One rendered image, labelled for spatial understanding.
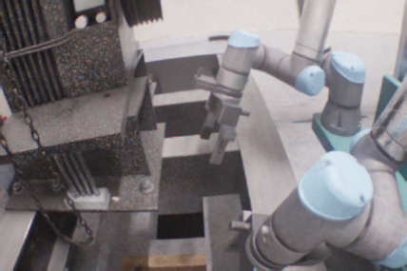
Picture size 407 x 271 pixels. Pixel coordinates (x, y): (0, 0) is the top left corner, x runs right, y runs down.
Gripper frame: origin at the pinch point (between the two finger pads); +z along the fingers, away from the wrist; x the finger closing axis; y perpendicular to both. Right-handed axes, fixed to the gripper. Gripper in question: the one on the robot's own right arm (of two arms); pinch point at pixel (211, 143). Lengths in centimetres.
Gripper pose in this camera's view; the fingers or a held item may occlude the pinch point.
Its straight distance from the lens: 79.2
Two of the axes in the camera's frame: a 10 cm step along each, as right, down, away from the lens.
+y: 9.4, 1.7, 2.9
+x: -1.9, -4.4, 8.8
